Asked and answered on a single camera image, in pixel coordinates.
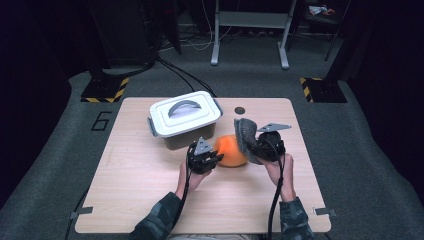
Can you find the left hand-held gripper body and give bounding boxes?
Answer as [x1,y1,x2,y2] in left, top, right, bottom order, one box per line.
[186,136,220,175]

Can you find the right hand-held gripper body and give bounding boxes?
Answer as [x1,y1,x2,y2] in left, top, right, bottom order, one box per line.
[256,122,293,163]

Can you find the orange plush toy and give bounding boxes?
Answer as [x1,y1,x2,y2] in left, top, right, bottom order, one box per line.
[213,134,249,168]

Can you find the brown transparent storage box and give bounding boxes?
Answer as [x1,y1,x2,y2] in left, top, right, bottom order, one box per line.
[147,98,224,151]

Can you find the grey fluffy cloth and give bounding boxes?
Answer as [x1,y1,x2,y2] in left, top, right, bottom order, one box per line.
[233,118,265,166]

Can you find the white lid with grey handle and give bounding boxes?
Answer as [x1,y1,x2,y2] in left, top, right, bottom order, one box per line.
[148,90,223,139]

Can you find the person's left hand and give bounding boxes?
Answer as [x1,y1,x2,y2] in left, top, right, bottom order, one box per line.
[174,161,212,201]

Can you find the person's right hand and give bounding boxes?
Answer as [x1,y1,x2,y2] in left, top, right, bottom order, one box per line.
[263,153,297,203]

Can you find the black yellow striped stand base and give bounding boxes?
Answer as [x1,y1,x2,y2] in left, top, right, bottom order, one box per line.
[80,76,130,104]
[299,77,348,104]

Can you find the grey tape strip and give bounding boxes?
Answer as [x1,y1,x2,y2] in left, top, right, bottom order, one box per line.
[313,207,337,218]
[69,206,94,220]

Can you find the black metal rack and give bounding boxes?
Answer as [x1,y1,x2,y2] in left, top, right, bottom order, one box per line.
[293,0,351,63]

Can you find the small colourful items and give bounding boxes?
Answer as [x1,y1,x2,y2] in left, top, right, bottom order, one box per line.
[308,4,336,17]

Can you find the left hand-held gripper black cable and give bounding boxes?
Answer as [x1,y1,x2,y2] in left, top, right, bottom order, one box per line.
[169,144,198,234]

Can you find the hand-held gripper black cable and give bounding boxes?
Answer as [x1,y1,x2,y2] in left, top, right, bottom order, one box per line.
[266,139,288,240]
[169,144,198,234]

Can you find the right hand-held gripper black cable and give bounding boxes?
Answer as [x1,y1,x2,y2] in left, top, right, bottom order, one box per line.
[266,139,288,240]

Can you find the black floor cable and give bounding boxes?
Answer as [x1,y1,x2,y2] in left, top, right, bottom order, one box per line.
[158,56,218,98]
[156,58,197,94]

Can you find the white floor cables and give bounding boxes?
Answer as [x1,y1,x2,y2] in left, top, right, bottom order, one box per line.
[159,0,236,53]

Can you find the white metal desk frame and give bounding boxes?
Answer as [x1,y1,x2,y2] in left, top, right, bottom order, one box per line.
[210,0,298,70]

